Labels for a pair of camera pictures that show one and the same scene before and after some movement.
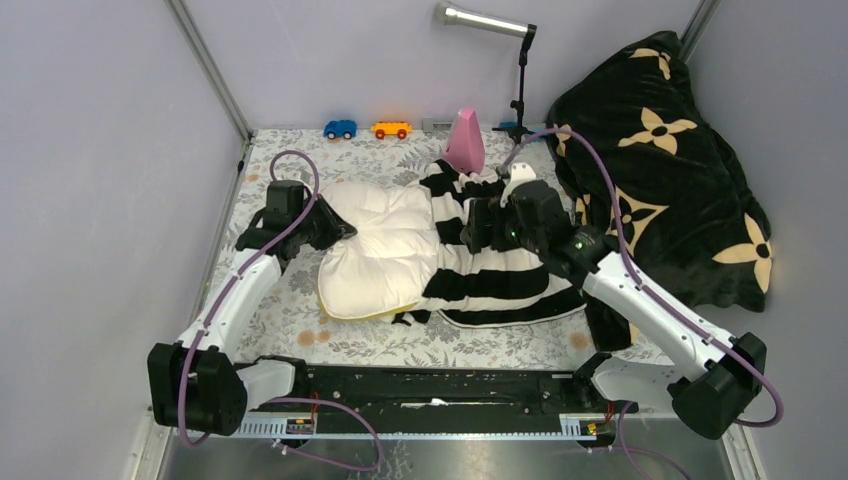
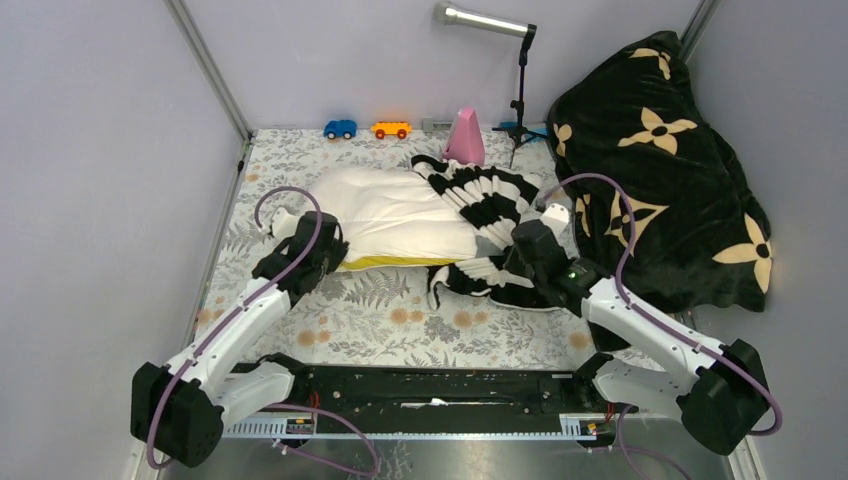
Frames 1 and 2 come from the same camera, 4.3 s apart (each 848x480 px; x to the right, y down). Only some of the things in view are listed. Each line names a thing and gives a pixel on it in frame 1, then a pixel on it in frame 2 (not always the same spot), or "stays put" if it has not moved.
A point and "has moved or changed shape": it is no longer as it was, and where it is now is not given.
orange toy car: x=400 y=128 stays put
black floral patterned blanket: x=647 y=162 stays put
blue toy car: x=340 y=128 stays put
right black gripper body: x=512 y=235 to x=516 y=263
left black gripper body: x=305 y=227 to x=330 y=257
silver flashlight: x=451 y=13 stays put
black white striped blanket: x=484 y=288 has moved or changed shape
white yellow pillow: x=385 y=266 has moved or changed shape
